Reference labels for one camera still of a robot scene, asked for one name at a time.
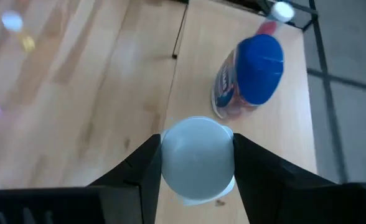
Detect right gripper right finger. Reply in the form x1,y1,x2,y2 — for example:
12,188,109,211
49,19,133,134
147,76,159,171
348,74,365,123
232,133,336,224

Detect small white-capped bottle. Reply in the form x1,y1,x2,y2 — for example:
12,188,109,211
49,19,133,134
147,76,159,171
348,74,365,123
256,1,296,37

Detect wooden shelf black legs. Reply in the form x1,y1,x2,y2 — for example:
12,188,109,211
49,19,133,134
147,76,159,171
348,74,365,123
154,0,318,224

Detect white labelled pill bottle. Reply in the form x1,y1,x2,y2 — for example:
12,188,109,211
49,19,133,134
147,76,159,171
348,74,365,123
160,116,235,207

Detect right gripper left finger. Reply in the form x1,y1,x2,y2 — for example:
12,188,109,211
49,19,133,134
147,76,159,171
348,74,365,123
89,133,162,224

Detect small yellow vial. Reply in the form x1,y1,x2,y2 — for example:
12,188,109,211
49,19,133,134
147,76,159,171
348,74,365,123
1,10,36,53

